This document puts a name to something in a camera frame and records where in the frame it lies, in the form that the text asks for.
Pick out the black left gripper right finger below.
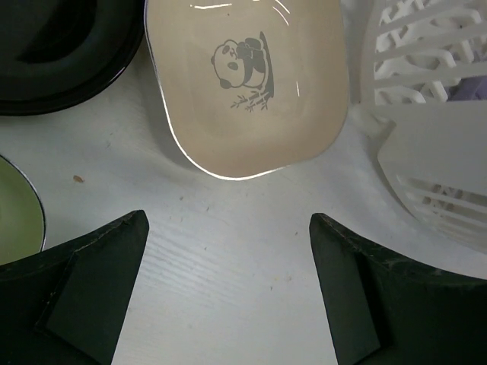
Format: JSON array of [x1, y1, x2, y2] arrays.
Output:
[[309, 213, 486, 364]]

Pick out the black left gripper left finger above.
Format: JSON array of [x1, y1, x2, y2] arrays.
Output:
[[1, 210, 148, 364]]

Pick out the purple square panda plate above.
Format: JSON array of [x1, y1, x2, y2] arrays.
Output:
[[448, 76, 486, 101]]

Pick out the cream square panda plate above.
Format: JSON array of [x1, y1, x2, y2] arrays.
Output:
[[145, 0, 349, 181]]

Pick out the green square panda plate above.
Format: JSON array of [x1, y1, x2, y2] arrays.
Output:
[[1, 157, 46, 265]]

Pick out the white plastic dish basket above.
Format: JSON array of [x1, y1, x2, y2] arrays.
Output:
[[355, 1, 486, 252]]

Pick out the black round plate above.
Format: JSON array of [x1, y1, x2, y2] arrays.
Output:
[[1, 0, 145, 116]]

